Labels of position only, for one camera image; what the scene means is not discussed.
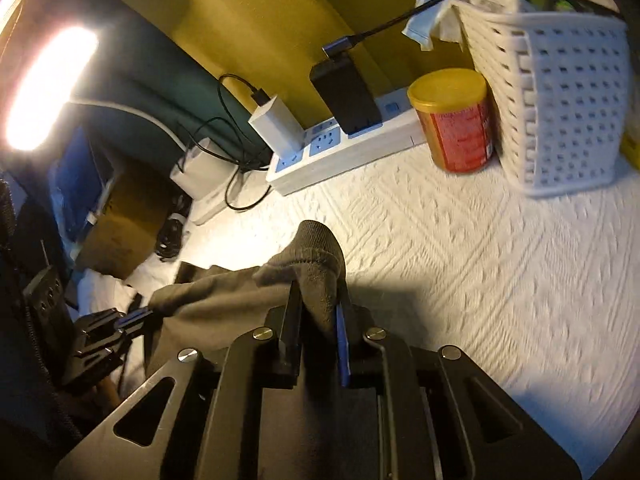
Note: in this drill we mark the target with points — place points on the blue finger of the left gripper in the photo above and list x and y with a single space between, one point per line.
136 321

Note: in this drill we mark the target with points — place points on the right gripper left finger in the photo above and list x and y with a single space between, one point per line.
289 338

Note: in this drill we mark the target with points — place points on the white folded garment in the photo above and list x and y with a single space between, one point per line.
97 292

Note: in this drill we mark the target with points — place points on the black power adapter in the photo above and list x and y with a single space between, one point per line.
342 88

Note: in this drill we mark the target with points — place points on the brown cardboard box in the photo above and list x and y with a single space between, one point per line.
126 228

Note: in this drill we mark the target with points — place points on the red can with yellow lid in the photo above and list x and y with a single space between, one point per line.
453 111

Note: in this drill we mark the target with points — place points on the white desk lamp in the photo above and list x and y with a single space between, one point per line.
140 94

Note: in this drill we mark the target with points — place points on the white perforated plastic basket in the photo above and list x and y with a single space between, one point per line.
560 82

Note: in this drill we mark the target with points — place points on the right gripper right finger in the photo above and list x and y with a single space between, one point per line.
346 333

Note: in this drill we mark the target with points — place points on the tablet with dark screen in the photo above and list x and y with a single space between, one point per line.
80 177

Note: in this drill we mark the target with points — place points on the yellow snack packet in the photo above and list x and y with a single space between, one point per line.
630 143

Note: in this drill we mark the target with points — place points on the white USB charger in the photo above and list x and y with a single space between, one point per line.
277 126

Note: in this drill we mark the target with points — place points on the white power strip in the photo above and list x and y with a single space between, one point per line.
328 151

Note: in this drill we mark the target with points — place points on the brown t-shirt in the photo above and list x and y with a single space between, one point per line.
207 309

